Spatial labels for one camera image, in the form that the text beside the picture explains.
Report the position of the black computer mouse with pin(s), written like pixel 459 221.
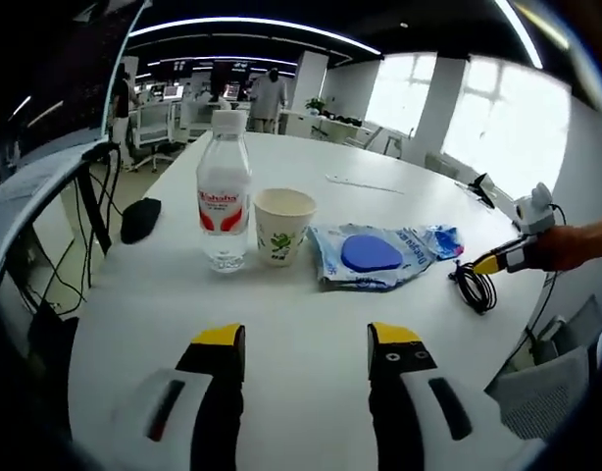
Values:
pixel 140 221

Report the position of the long ceiling light strip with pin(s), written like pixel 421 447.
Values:
pixel 232 22

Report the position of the white table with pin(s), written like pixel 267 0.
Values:
pixel 301 304

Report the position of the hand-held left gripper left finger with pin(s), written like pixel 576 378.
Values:
pixel 222 392

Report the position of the short ceiling light strip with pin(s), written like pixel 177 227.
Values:
pixel 519 29

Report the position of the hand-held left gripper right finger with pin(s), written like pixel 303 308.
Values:
pixel 394 392

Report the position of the white office chair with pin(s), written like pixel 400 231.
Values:
pixel 151 130

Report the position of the clear plastic water bottle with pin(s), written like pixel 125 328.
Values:
pixel 223 172

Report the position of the blue plastic package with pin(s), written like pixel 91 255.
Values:
pixel 330 247

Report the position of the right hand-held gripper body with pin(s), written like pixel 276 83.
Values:
pixel 534 216

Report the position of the potted green plant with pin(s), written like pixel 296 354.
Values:
pixel 316 105

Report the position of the black desk device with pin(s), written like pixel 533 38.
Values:
pixel 481 189

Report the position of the black laptop stand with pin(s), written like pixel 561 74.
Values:
pixel 97 196

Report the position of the white paper cup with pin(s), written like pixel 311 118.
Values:
pixel 281 238

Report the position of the grey office chair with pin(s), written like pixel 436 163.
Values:
pixel 541 397
pixel 575 326

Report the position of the person's right hand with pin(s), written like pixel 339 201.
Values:
pixel 556 250

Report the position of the window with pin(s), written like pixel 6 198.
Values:
pixel 401 93
pixel 507 122

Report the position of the silver laptop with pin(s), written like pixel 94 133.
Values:
pixel 36 172

